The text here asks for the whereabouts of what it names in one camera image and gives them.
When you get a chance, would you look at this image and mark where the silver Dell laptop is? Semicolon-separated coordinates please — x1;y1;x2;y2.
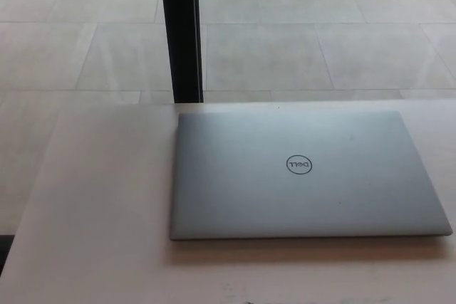
169;110;454;243

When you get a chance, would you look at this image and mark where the black vertical post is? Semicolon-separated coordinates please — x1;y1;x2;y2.
157;0;204;104

